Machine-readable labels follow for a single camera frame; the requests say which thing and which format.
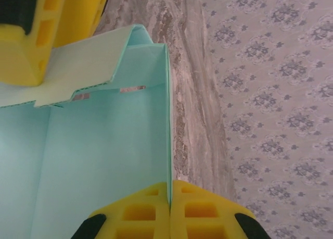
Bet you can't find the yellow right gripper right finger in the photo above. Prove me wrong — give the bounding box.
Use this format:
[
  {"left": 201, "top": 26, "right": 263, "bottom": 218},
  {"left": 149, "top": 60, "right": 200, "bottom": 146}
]
[{"left": 170, "top": 179, "right": 270, "bottom": 239}]

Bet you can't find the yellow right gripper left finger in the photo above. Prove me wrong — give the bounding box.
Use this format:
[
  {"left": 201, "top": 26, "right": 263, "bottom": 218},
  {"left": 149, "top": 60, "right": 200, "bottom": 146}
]
[{"left": 70, "top": 181, "right": 171, "bottom": 239}]

